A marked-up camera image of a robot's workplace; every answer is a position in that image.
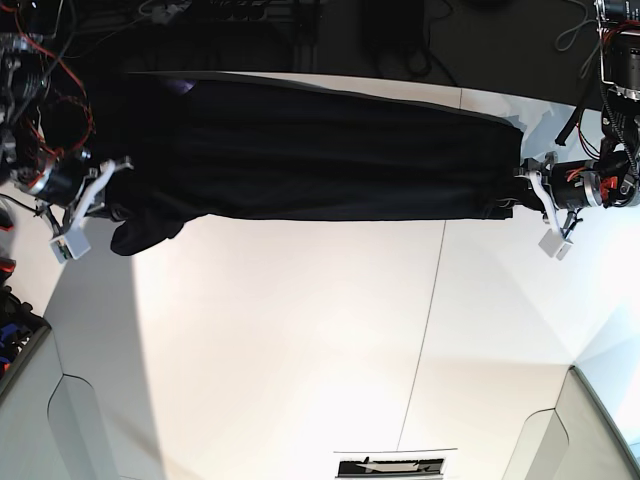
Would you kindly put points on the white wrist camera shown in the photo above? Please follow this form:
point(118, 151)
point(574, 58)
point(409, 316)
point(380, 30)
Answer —
point(70, 245)
point(555, 245)

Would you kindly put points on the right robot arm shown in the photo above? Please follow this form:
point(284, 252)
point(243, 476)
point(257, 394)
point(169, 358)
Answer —
point(40, 100)

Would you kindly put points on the printed paper sheet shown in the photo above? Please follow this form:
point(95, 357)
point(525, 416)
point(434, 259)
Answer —
point(408, 464)

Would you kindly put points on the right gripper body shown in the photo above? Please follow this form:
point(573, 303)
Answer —
point(71, 188)

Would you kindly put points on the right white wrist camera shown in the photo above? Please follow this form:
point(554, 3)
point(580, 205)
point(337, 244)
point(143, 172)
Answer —
point(70, 245)

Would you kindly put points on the black graphic t-shirt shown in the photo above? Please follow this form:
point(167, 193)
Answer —
point(262, 149)

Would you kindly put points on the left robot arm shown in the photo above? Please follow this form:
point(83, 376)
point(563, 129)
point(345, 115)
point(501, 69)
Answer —
point(609, 175)

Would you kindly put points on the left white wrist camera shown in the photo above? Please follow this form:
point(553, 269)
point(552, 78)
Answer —
point(555, 245)

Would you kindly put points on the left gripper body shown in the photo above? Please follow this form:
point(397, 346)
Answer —
point(569, 186)

